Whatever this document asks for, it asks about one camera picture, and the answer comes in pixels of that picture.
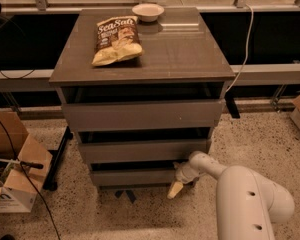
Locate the grey drawer cabinet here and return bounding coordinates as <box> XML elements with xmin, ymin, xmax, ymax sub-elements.
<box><xmin>50</xmin><ymin>8</ymin><xmax>234</xmax><ymax>190</ymax></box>

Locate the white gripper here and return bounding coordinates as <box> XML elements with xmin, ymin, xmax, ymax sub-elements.
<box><xmin>167</xmin><ymin>161</ymin><xmax>204</xmax><ymax>199</ymax></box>

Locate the white bowl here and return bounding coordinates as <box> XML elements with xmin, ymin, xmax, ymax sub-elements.
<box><xmin>132</xmin><ymin>3</ymin><xmax>164</xmax><ymax>22</ymax></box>

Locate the grey top drawer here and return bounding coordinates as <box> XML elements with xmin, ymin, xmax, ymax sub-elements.
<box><xmin>62</xmin><ymin>100</ymin><xmax>225</xmax><ymax>132</ymax></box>

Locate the grey drawer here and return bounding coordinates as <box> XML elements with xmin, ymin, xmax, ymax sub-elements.
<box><xmin>90</xmin><ymin>168</ymin><xmax>176</xmax><ymax>187</ymax></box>
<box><xmin>62</xmin><ymin>100</ymin><xmax>225</xmax><ymax>132</ymax></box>
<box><xmin>79</xmin><ymin>139</ymin><xmax>211</xmax><ymax>163</ymax></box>

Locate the black metal stand leg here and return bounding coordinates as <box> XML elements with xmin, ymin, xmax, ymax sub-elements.
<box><xmin>43</xmin><ymin>127</ymin><xmax>73</xmax><ymax>191</ymax></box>

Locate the white cable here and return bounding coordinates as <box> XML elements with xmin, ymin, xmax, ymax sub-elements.
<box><xmin>224</xmin><ymin>4</ymin><xmax>254</xmax><ymax>95</ymax></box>

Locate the grey bottom drawer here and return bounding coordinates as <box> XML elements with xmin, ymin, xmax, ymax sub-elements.
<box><xmin>90</xmin><ymin>168</ymin><xmax>176</xmax><ymax>187</ymax></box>

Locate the open cardboard box left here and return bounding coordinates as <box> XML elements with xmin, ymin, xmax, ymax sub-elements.
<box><xmin>0</xmin><ymin>112</ymin><xmax>52</xmax><ymax>213</ymax></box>

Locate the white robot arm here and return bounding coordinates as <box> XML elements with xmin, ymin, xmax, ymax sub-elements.
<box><xmin>167</xmin><ymin>151</ymin><xmax>295</xmax><ymax>240</ymax></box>

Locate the black cable on floor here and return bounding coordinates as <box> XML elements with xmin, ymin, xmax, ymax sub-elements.
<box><xmin>0</xmin><ymin>111</ymin><xmax>62</xmax><ymax>240</ymax></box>

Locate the metal railing beam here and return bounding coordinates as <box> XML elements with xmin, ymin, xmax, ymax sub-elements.
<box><xmin>0</xmin><ymin>63</ymin><xmax>300</xmax><ymax>92</ymax></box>

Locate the grey middle drawer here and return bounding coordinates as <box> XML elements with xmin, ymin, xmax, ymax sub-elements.
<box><xmin>79</xmin><ymin>139</ymin><xmax>211</xmax><ymax>163</ymax></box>

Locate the sea salt chips bag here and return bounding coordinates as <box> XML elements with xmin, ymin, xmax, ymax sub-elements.
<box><xmin>92</xmin><ymin>16</ymin><xmax>143</xmax><ymax>66</ymax></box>

